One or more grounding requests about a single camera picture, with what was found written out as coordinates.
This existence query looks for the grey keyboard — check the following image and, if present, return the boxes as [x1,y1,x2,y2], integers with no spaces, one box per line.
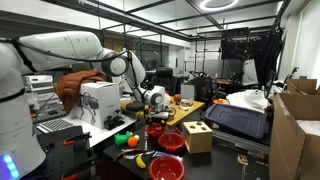
[36,117,76,135]

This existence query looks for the black office chair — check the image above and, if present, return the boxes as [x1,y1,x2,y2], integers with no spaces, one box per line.
[151,67,180,96]

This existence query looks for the white papers pile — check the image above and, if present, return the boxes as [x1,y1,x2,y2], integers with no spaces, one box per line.
[226,88,271,113]

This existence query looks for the wooden table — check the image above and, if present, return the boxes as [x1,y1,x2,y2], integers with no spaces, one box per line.
[119,97,206,128]

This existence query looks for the ceiling ring light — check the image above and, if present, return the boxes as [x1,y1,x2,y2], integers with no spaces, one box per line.
[198,0,241,13]

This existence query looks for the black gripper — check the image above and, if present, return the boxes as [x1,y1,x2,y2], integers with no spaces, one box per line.
[148,118,168,133]

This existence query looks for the red plastic bowl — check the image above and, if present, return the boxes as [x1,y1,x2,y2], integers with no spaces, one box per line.
[147,155,186,180]
[145,123,168,139]
[157,132,186,154]

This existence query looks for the white box with dog print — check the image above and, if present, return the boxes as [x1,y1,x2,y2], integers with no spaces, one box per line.
[71,81,122,131]

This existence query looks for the brown jacket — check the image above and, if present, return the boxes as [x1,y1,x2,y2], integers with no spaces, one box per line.
[54,69,108,115]

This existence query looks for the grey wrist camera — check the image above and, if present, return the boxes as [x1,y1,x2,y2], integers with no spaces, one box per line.
[146,111,170,120]

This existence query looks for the large cardboard box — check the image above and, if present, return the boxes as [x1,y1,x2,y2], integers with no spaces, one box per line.
[268,92,320,180]

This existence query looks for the black orange clamp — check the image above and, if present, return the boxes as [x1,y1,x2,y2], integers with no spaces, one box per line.
[61,156,98,180]
[61,131,93,148]

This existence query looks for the green toy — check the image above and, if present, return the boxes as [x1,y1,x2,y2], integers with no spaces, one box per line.
[113,130,135,148]

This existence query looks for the black controller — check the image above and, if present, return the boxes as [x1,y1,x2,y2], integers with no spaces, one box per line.
[103,114,126,131]

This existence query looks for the black mesh chair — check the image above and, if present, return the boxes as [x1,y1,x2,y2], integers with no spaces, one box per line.
[191,76,215,103]

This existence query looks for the yellow toy banana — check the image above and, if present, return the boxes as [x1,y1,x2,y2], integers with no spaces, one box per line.
[135,153,147,170]

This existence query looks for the blue white toothpaste tube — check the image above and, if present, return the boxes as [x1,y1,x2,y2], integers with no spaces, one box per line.
[152,151,184,163]

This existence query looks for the black curtain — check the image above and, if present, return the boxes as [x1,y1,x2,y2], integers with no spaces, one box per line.
[220,27,285,88]

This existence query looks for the wooden shape sorter box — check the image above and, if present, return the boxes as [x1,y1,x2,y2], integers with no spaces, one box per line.
[182,120,214,155]

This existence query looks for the orange toy basketball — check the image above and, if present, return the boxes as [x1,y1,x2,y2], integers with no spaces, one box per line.
[126,135,139,149]

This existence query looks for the orange handled pliers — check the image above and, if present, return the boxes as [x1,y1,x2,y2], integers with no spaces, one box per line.
[112,147,141,163]

